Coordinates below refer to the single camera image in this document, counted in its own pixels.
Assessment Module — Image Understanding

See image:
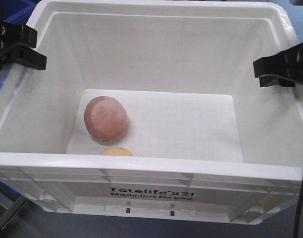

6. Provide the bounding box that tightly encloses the pink ball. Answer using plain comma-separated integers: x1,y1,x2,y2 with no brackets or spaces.
84,96,128,141

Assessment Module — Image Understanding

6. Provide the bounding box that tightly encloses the white plastic Totelife tote box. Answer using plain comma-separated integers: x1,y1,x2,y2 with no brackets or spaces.
0,0,303,225

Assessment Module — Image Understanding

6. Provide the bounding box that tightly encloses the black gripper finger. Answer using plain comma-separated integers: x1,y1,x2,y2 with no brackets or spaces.
0,44,47,70
0,21,38,50
253,42,303,85
258,74,296,87

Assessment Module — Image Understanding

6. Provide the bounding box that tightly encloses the yellow toy burger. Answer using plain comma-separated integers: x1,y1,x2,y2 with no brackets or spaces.
100,146,133,156

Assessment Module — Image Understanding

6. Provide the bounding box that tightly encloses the blue plastic crate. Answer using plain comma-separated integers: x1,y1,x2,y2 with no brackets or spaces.
0,0,40,24

